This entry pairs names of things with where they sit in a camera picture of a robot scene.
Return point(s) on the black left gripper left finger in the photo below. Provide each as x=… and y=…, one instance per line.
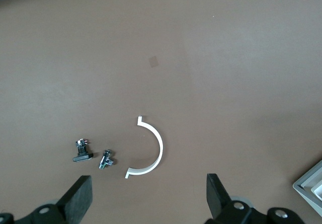
x=75, y=198

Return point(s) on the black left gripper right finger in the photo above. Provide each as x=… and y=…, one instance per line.
x=219, y=198

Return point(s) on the white drawer cabinet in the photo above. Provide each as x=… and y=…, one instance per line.
x=305, y=187

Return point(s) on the small metal valve fitting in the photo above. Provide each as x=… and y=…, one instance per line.
x=105, y=159

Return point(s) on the black switch component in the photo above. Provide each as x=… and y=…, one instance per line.
x=81, y=156

